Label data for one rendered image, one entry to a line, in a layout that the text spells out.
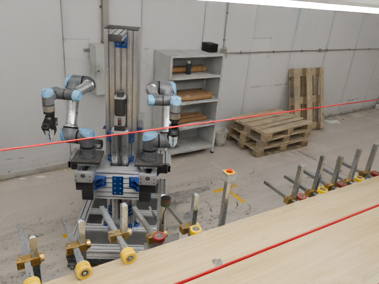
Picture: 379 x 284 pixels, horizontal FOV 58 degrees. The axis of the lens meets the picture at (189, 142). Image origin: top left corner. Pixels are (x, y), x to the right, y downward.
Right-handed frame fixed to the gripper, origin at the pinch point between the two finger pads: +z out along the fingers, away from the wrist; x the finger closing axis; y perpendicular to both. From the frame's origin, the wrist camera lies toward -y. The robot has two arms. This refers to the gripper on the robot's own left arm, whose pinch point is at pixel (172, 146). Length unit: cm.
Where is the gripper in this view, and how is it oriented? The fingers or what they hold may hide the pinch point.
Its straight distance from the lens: 241.9
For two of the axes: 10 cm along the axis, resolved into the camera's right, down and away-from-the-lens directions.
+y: -0.6, -4.1, 9.1
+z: -0.8, 9.1, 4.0
